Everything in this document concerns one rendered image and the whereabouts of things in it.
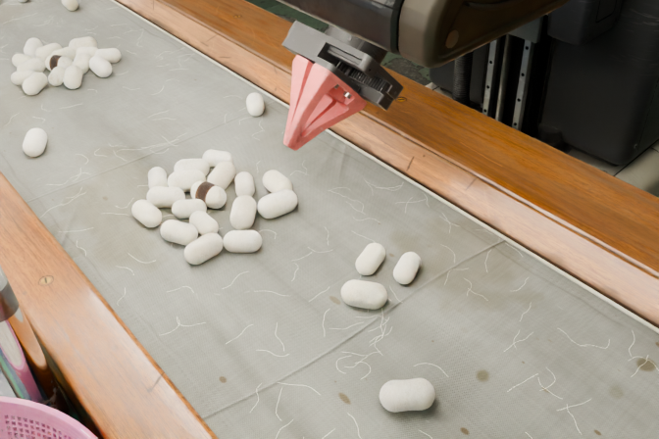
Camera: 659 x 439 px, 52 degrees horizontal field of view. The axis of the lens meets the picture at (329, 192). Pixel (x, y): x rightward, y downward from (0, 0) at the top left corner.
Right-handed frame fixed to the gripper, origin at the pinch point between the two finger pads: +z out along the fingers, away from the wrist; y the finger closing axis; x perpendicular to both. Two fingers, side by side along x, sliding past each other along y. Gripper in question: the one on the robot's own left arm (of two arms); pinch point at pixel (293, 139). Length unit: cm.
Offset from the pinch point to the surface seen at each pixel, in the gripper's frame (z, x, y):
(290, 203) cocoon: 5.1, 2.2, 1.8
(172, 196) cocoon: 10.6, -3.1, -6.3
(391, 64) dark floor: -40, 143, -114
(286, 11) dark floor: -41, 144, -178
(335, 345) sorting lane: 11.2, -1.2, 16.0
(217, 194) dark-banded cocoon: 8.1, -1.1, -3.5
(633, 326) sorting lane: -2.1, 10.7, 29.7
